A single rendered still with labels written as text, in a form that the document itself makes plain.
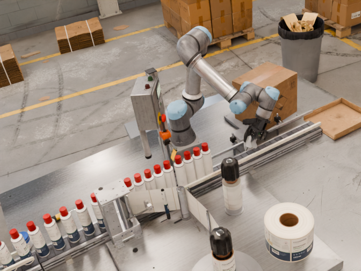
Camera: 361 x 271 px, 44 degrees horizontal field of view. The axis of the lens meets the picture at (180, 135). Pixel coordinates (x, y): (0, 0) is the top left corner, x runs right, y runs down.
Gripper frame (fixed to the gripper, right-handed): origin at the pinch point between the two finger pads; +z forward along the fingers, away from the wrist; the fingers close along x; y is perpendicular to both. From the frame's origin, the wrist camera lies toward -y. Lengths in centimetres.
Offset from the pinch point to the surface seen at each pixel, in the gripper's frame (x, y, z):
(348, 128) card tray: 56, 13, -23
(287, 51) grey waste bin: 163, -159, -31
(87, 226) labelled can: -79, 3, 45
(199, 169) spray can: -27.8, 3.0, 12.3
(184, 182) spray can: -33.9, 2.9, 20.1
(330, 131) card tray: 52, 6, -18
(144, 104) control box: -67, -1, -17
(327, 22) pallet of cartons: 277, -226, -66
